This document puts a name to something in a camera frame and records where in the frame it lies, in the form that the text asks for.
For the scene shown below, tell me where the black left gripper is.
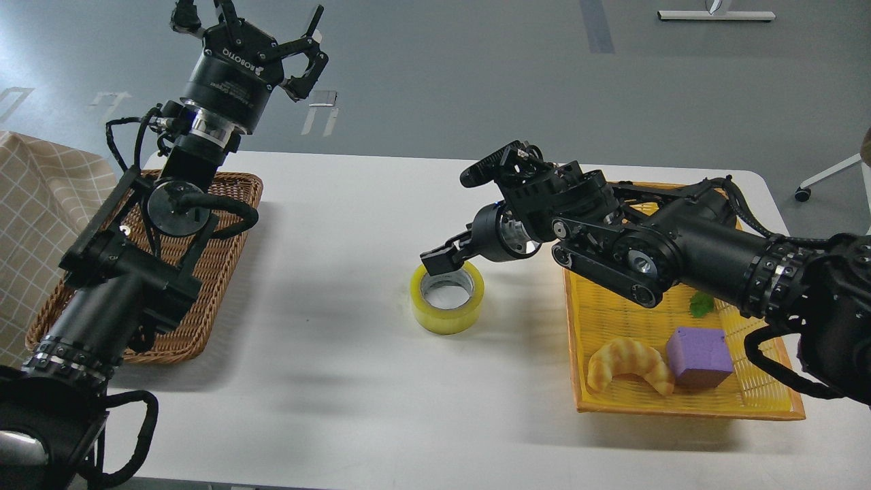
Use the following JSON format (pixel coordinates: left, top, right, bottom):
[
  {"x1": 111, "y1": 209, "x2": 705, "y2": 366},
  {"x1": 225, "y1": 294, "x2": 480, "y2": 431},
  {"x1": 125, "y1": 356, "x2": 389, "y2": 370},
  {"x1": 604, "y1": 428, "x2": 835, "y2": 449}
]
[{"x1": 170, "y1": 0, "x2": 330, "y2": 135}]

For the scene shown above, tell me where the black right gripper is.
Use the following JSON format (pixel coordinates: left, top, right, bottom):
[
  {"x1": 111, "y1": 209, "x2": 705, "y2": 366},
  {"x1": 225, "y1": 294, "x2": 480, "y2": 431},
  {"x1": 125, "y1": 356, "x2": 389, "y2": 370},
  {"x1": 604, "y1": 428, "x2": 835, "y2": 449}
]
[{"x1": 420, "y1": 201, "x2": 542, "y2": 276}]

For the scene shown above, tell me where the yellow tape roll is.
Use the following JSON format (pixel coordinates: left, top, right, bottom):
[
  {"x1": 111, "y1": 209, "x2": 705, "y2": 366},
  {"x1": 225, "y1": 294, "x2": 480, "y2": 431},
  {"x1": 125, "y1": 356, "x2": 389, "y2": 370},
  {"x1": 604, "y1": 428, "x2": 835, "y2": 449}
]
[{"x1": 410, "y1": 263, "x2": 485, "y2": 335}]

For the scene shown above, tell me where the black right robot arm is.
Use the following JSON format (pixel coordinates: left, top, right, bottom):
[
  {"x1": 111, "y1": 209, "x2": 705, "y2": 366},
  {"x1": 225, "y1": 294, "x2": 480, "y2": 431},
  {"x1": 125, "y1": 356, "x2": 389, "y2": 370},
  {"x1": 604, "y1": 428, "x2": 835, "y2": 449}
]
[{"x1": 421, "y1": 142, "x2": 870, "y2": 404}]

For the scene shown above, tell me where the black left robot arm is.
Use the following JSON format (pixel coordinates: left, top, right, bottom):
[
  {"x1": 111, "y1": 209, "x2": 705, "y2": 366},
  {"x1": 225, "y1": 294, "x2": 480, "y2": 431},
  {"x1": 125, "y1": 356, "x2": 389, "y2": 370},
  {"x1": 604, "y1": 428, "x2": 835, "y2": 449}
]
[{"x1": 2, "y1": 1, "x2": 329, "y2": 489}]

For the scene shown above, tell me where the brown wicker basket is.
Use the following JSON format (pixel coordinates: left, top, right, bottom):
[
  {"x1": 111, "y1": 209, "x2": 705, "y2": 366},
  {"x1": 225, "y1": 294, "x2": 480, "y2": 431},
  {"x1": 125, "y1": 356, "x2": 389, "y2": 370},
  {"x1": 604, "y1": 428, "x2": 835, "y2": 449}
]
[{"x1": 24, "y1": 171, "x2": 263, "y2": 365}]

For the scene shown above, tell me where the yellow plastic basket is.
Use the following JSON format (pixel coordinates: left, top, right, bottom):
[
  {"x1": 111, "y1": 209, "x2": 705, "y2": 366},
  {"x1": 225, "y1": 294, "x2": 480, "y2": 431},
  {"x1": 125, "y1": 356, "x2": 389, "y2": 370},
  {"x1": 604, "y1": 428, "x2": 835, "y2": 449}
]
[{"x1": 563, "y1": 271, "x2": 806, "y2": 421}]

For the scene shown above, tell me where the toy croissant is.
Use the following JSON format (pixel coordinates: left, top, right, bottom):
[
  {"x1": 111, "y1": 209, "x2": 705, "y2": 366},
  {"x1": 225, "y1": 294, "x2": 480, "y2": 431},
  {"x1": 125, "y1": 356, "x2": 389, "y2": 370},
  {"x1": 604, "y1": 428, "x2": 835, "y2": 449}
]
[{"x1": 587, "y1": 337, "x2": 675, "y2": 396}]

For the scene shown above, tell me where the beige checkered cloth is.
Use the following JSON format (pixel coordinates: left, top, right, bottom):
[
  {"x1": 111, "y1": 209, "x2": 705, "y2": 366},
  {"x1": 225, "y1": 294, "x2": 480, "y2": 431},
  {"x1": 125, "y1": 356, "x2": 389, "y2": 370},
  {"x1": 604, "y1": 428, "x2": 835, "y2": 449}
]
[{"x1": 1, "y1": 131, "x2": 117, "y2": 366}]

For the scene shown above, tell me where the orange toy carrot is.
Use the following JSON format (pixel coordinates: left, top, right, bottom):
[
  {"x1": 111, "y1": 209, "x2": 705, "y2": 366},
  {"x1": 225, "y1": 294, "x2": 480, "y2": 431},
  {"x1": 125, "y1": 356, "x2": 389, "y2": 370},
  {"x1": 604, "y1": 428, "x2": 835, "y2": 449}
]
[{"x1": 688, "y1": 291, "x2": 716, "y2": 319}]

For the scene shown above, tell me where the purple foam block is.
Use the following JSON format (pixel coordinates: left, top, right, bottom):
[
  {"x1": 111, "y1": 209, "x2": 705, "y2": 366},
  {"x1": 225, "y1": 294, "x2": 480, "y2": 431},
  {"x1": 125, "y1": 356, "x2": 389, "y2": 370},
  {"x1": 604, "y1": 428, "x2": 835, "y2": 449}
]
[{"x1": 666, "y1": 327, "x2": 734, "y2": 389}]

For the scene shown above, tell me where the office chair leg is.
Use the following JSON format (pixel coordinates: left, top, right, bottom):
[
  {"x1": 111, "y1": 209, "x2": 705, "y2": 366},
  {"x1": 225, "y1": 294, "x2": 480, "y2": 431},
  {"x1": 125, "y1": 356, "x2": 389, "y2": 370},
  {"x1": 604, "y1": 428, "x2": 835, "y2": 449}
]
[{"x1": 793, "y1": 153, "x2": 869, "y2": 202}]

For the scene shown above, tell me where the white stand base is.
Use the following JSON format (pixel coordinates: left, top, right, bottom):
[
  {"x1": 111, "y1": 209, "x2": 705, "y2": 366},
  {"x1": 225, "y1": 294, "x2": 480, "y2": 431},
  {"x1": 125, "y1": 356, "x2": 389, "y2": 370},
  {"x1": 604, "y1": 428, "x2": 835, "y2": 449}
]
[{"x1": 657, "y1": 1, "x2": 776, "y2": 22}]

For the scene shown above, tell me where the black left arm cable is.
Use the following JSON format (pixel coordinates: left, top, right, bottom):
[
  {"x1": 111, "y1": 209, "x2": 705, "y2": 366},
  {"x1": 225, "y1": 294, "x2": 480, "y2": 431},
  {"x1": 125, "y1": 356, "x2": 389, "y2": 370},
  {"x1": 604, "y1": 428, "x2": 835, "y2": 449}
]
[{"x1": 71, "y1": 390, "x2": 159, "y2": 489}]

